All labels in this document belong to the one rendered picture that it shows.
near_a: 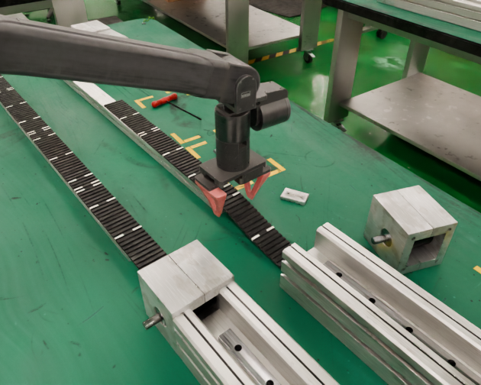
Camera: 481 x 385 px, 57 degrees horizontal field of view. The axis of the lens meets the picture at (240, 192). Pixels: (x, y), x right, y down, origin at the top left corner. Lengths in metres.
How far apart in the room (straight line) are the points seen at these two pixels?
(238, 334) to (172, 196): 0.37
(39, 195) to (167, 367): 0.48
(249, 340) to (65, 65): 0.40
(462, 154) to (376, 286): 1.63
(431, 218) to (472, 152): 1.56
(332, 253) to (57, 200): 0.55
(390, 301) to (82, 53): 0.51
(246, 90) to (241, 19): 2.43
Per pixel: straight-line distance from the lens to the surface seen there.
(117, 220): 0.80
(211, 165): 0.76
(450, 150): 2.26
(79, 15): 2.66
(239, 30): 3.09
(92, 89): 1.29
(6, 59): 0.53
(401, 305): 0.66
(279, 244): 0.77
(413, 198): 0.78
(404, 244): 0.72
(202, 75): 0.62
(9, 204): 0.97
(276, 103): 0.73
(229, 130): 0.69
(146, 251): 0.74
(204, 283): 0.60
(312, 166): 0.98
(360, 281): 0.69
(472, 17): 1.99
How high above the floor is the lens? 1.33
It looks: 39 degrees down
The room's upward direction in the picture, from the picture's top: straight up
